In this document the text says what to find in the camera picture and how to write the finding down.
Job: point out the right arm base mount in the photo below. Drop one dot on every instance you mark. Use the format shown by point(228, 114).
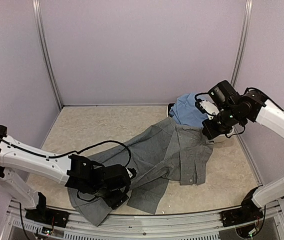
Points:
point(241, 215)

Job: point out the light blue shirt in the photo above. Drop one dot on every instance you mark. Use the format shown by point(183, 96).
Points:
point(184, 111)

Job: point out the right aluminium frame post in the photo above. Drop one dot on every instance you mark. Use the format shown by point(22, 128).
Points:
point(242, 43)

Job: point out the front aluminium rail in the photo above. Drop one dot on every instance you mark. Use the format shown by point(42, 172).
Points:
point(201, 225)

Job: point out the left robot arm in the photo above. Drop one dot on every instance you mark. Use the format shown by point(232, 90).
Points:
point(72, 170)

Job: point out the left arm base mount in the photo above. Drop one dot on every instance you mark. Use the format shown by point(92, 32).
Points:
point(48, 216)

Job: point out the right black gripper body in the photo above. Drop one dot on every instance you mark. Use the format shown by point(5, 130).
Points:
point(216, 130)

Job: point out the aluminium frame post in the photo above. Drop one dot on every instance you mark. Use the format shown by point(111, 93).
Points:
point(242, 43)
point(45, 53)

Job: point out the grey long sleeve shirt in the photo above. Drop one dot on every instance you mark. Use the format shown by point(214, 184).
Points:
point(164, 152)

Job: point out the left aluminium frame post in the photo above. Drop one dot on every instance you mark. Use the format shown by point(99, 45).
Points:
point(45, 53)

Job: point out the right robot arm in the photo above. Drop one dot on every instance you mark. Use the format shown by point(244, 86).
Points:
point(228, 108)

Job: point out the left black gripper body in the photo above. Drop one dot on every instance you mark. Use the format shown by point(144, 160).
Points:
point(116, 202)

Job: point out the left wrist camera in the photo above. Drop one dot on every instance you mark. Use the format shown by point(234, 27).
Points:
point(131, 172)

